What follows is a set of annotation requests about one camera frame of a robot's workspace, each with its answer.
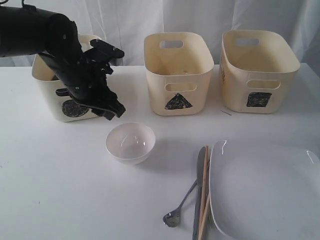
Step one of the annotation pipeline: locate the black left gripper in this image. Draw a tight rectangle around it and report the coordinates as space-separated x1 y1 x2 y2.
39 51 126 121

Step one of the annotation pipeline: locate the white plastic bowl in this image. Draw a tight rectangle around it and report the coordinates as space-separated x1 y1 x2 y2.
105 122 156 165

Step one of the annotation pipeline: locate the cream bin with triangle mark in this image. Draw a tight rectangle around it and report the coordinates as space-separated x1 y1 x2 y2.
143 32 214 116

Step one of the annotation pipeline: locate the stainless steel table knife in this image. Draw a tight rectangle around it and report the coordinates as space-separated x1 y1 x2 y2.
192 146 206 240

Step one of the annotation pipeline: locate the wooden chopstick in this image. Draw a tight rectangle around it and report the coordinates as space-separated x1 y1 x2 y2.
197 145 209 240
197 194 210 240

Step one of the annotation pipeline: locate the stainless steel spoon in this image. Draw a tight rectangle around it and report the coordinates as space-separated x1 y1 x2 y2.
162 180 197 228

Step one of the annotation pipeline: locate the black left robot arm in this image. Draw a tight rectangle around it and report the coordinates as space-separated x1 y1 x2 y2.
0 4 126 120

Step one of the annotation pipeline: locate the cream bin with circle mark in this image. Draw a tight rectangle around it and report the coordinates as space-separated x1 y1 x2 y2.
31 34 110 123

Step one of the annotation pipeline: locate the white backdrop curtain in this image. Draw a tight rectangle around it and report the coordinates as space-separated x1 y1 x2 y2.
0 0 320 68

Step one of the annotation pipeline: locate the stainless steel fork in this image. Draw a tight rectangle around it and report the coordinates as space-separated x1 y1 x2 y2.
207 212 217 230

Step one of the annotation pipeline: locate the cream bin with square mark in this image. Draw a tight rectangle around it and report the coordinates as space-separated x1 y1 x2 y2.
219 30 301 114

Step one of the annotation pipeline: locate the white square plate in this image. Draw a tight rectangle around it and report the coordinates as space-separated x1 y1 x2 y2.
209 140 320 240

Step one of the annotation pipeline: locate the black camera cable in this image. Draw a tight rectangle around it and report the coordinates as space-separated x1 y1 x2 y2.
19 0 38 11

